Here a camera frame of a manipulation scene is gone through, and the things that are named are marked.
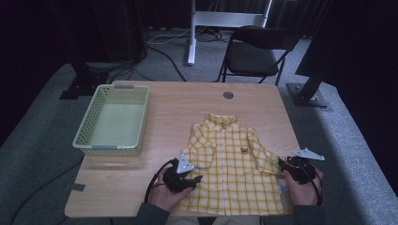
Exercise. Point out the grey tape strip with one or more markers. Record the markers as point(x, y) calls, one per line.
point(78, 187)

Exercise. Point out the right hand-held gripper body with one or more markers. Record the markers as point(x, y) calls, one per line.
point(302, 167)

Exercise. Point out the light green plastic basket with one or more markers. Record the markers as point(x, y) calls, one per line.
point(114, 122)

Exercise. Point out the white metal stand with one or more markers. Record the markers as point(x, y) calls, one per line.
point(200, 18)

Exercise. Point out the person's right hand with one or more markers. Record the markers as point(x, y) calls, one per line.
point(302, 192)

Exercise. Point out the black folding chair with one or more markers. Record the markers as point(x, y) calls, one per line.
point(253, 56)

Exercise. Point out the yellow plaid shirt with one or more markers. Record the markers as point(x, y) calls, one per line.
point(233, 162)

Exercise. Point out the grey round table grommet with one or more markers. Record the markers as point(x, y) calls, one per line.
point(228, 95)

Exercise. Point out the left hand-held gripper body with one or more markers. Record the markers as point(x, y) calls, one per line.
point(178, 178)

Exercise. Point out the black metal stand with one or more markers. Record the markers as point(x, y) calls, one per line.
point(308, 90)
point(83, 78)

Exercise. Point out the person's left hand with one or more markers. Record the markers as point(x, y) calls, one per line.
point(167, 195)

